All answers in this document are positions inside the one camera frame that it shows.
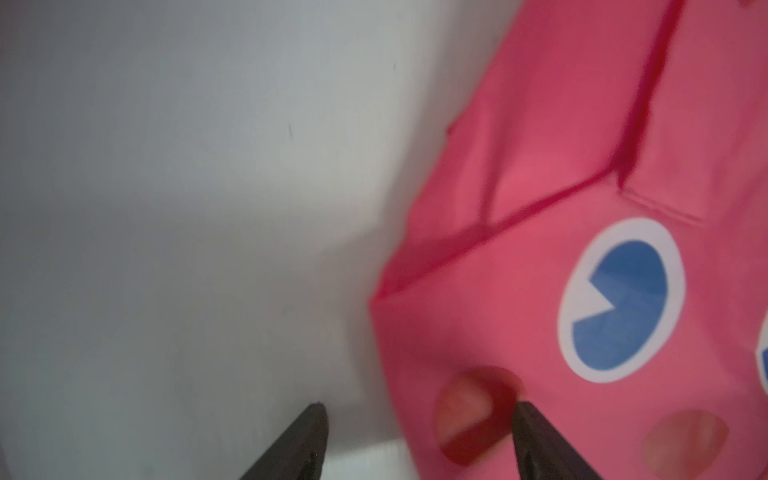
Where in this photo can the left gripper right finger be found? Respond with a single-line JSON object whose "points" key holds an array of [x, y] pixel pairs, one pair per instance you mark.
{"points": [[542, 453]]}

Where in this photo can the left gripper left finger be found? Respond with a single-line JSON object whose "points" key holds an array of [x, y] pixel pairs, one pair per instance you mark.
{"points": [[299, 452]]}

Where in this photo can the pink bunny raincoat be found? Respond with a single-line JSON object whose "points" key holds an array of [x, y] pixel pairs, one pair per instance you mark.
{"points": [[593, 240]]}

